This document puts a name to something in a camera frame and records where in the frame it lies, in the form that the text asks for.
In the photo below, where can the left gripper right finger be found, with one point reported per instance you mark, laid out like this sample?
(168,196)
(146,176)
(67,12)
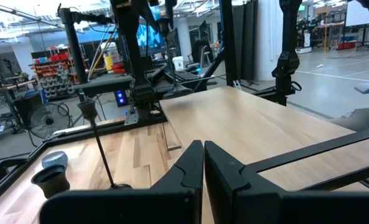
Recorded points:
(224,180)

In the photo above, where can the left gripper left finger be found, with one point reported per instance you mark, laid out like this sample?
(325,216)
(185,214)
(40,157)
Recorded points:
(184,180)

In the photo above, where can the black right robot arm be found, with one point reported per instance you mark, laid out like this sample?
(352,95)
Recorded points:
(131,46)

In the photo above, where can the wooden riser with black legs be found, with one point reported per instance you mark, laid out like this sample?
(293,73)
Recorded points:
(249,124)

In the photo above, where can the computer tower with blue lights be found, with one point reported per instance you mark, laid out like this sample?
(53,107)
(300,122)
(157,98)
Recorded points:
(121,98)

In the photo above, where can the black keyboard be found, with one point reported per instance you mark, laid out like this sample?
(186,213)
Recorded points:
(185,75)

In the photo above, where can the white bucket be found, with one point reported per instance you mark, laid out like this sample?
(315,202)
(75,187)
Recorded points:
(178,63)

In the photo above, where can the gray stand tray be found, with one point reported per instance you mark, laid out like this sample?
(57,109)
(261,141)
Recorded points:
(109,82)

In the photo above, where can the black vertical beam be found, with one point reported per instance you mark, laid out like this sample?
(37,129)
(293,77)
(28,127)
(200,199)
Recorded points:
(229,43)

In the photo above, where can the dark folding partition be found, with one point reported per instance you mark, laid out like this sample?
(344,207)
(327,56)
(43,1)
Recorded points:
(244,40)

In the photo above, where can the yellow and white container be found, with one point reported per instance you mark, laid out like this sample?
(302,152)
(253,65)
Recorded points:
(109,57)

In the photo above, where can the monitor with blue picture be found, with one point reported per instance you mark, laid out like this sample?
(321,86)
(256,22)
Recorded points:
(148,37)

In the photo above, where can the black floor fan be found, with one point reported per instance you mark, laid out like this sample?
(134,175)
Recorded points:
(48,120)

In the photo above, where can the shelf with red bins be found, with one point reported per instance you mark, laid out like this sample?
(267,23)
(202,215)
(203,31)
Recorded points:
(55,74)

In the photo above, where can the black cube box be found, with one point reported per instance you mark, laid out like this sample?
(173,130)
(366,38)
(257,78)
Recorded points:
(27,109)

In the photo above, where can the dark workbench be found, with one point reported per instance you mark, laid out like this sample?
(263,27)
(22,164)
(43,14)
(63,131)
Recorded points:
(7,90)

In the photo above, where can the white board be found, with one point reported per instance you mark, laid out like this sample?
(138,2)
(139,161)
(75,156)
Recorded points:
(363,14)

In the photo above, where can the black jointed post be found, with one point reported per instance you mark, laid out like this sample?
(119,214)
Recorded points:
(288,53)

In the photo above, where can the black stand post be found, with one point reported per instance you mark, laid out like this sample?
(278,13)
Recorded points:
(75,53)

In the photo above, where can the black aluminium table frame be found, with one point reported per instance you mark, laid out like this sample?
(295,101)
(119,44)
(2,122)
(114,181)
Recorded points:
(16,172)

